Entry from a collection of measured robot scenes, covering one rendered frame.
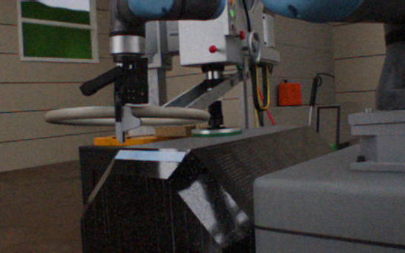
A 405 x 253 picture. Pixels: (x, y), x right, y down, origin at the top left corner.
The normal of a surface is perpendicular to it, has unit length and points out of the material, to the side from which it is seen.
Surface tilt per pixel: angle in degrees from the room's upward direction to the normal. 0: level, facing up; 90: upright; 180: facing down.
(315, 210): 90
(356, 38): 90
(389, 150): 90
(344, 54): 90
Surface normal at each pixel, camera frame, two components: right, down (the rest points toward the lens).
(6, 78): 0.79, -0.01
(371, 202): -0.61, 0.07
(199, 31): -0.42, 0.07
